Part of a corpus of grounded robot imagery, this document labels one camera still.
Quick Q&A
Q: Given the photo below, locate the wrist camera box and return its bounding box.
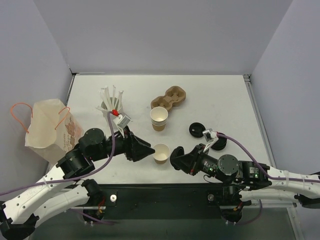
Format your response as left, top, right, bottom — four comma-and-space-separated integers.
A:
110, 109, 131, 133
202, 128, 219, 152

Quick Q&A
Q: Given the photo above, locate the single brown paper cup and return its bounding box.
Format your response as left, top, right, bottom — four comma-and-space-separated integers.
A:
153, 143, 171, 165

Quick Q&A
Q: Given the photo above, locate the brown cardboard cup carrier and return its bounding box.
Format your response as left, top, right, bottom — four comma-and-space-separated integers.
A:
150, 86, 187, 112

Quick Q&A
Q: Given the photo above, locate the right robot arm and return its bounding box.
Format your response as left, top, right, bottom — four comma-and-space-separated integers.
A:
169, 144, 320, 209

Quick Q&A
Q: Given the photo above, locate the black plastic cup lid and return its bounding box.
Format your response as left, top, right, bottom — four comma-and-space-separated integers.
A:
169, 146, 185, 171
189, 122, 206, 139

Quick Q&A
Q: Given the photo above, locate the printed paper takeout bag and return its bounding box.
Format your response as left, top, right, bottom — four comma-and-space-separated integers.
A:
10, 98, 84, 165

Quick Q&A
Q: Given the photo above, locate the stack of brown paper cups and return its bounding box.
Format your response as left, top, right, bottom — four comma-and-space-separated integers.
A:
150, 106, 169, 132

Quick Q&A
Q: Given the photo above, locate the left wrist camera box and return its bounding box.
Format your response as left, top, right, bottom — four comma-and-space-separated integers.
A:
110, 109, 131, 133

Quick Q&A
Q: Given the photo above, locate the stack of black lids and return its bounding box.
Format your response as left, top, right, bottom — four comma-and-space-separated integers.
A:
210, 137, 227, 151

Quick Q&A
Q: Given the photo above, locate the white wrapped straw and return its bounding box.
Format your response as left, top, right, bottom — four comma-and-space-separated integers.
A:
111, 85, 116, 109
100, 86, 113, 111
115, 91, 124, 111
98, 88, 109, 110

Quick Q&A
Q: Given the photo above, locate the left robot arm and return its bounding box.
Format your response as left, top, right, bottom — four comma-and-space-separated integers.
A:
0, 127, 155, 240

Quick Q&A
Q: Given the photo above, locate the white cylindrical straw holder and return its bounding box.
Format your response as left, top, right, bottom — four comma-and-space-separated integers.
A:
100, 102, 124, 118

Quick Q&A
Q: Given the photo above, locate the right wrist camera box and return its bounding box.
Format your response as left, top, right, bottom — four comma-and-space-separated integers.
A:
202, 128, 219, 152

